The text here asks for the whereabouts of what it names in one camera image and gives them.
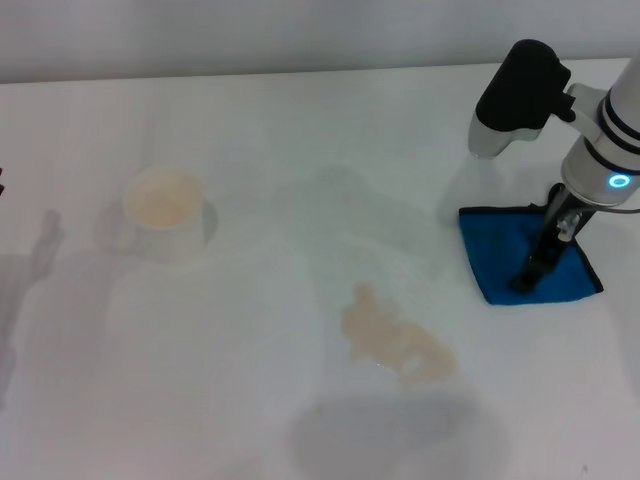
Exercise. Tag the blue rag with black trim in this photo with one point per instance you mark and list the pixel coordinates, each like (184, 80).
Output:
(500, 250)

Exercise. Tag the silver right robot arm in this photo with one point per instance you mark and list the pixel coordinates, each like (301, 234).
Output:
(610, 135)

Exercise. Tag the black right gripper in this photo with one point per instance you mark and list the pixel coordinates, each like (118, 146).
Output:
(570, 220)

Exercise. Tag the white paper cup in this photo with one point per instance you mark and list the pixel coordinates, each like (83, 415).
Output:
(165, 220)

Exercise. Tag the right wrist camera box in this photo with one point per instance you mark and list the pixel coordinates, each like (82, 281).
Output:
(520, 95)

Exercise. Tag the brown water stain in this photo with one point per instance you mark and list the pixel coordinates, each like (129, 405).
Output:
(395, 340)

